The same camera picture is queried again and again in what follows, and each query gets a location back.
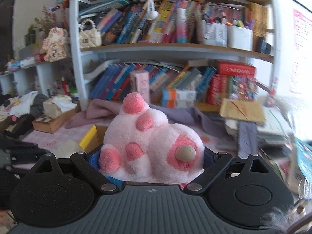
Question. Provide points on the white quilted handbag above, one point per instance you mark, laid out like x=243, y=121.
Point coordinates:
x=89, y=35

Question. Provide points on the pink plush paw toy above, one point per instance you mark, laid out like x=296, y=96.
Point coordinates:
x=170, y=154

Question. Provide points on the black phone power bank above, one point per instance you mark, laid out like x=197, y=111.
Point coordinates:
x=247, y=139

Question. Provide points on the pink checkered tablecloth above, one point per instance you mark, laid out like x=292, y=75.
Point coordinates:
x=53, y=141

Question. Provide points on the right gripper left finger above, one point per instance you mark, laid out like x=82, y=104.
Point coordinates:
x=86, y=172

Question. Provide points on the pink purple cloth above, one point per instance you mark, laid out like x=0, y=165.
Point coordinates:
x=154, y=116

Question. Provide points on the tissue pack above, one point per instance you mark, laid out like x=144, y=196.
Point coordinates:
x=57, y=105

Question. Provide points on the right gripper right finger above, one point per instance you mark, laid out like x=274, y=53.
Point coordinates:
x=215, y=167

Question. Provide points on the yellow cardboard box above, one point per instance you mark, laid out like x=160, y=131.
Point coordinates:
x=93, y=138

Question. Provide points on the orange white medicine boxes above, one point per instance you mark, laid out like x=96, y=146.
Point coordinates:
x=178, y=98

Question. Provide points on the pink cylindrical device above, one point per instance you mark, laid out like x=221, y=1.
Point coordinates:
x=139, y=82

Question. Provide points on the pile of clothes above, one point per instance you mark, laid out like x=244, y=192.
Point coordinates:
x=18, y=113

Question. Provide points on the white bookshelf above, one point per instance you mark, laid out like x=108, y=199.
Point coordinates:
x=25, y=10

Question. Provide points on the stack of books papers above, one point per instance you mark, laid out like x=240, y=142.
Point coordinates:
x=287, y=124

